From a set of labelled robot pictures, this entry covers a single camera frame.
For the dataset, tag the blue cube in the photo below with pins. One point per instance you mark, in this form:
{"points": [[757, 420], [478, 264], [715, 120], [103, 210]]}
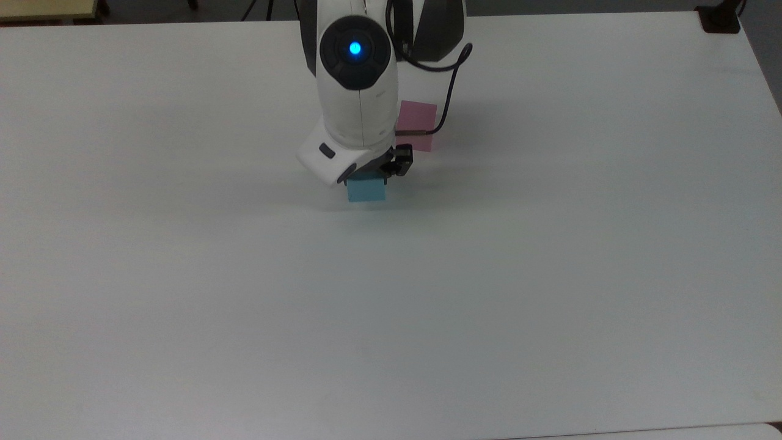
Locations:
{"points": [[366, 188]]}

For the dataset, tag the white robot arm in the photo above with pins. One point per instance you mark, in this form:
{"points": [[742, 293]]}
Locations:
{"points": [[360, 91]]}

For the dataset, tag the pink cube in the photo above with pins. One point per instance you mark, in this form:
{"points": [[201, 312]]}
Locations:
{"points": [[418, 116]]}

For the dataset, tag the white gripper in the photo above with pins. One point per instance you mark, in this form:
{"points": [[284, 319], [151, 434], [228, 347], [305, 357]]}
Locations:
{"points": [[324, 159]]}

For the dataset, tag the black corner clamp base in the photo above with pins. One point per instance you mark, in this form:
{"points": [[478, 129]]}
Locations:
{"points": [[719, 18]]}

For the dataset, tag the black tripod legs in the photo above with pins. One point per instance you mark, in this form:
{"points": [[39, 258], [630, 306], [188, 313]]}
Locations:
{"points": [[256, 7]]}

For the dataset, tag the light wooden table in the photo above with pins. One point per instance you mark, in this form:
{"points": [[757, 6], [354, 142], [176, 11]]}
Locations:
{"points": [[46, 8]]}

